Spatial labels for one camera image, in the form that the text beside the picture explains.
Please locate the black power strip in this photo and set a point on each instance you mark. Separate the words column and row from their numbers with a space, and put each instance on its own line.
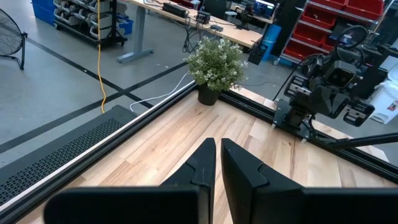
column 174, row 10

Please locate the blue storage crate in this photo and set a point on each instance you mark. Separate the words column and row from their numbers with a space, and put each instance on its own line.
column 43, row 9

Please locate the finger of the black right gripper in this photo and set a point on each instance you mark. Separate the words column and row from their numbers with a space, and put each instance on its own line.
column 340, row 105
column 320, row 101

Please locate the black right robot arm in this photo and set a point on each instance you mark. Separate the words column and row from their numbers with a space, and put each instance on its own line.
column 297, row 113

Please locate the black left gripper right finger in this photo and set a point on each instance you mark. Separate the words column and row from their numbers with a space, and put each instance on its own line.
column 280, row 205

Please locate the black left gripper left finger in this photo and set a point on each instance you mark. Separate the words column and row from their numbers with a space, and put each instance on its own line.
column 155, row 205

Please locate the potted plant with white flowers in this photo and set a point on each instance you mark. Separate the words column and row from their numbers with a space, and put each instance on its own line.
column 216, row 65

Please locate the black floor fan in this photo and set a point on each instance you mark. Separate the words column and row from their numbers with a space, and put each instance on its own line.
column 7, row 34

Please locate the black perforated case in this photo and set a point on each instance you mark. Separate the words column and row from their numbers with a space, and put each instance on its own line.
column 62, row 146

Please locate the desk with grey legs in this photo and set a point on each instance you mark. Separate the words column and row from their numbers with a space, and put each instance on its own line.
column 236, row 32

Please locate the red storage bins shelf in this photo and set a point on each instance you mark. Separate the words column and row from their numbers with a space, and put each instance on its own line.
column 317, row 15

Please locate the black speaker box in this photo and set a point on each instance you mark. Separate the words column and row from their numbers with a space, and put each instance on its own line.
column 257, row 54

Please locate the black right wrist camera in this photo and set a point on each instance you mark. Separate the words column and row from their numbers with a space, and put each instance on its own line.
column 340, row 76

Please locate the blue barrel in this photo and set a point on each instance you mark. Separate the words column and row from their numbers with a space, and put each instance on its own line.
column 273, row 34

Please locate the black shelf with white bins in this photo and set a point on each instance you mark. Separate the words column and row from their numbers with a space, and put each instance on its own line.
column 102, row 21

